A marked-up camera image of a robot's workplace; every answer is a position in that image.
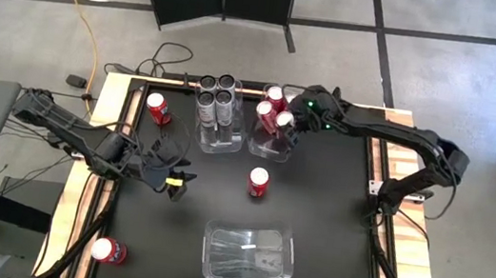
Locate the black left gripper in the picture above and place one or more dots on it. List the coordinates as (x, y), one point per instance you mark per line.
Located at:
(161, 161)

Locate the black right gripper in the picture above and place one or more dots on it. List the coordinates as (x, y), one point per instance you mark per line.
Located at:
(313, 114)

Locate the red Fanta soda can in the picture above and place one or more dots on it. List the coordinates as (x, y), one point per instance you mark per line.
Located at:
(109, 250)
(159, 109)
(258, 183)

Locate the white Celsius drink can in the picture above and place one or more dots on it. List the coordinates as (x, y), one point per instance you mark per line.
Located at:
(206, 104)
(226, 82)
(207, 83)
(224, 104)

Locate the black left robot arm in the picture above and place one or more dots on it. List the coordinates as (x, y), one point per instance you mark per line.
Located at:
(67, 127)

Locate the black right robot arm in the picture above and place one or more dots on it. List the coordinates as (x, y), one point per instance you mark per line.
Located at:
(397, 132)

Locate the yellow tape label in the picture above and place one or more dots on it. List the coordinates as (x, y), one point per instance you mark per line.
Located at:
(174, 181)

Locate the clear plastic storage bin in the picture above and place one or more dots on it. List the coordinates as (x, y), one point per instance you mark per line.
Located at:
(247, 254)
(271, 148)
(224, 140)

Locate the black perforated metal box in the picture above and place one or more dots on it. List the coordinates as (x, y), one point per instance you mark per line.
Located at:
(175, 75)

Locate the black power adapter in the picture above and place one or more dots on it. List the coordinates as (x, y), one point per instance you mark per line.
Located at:
(76, 81)

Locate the black clamp bracket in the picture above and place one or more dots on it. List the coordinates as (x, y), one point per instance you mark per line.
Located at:
(184, 81)

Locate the silver metal mounting bracket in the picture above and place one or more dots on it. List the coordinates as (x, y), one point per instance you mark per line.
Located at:
(375, 188)

